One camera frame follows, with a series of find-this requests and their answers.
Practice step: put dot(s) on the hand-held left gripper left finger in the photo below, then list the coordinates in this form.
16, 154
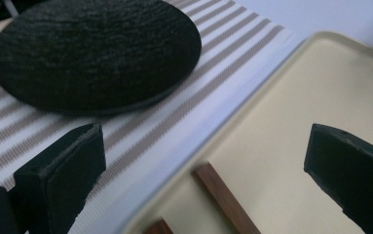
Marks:
65, 175

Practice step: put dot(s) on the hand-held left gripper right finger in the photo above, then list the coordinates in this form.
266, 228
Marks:
353, 172

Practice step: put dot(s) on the beige tray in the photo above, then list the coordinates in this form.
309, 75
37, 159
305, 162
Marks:
288, 113

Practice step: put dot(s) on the black round textured plate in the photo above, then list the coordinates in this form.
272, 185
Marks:
93, 55

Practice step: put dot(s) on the striped placemat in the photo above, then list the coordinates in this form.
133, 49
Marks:
180, 107

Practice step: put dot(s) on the white metal stand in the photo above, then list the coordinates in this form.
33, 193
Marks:
11, 7

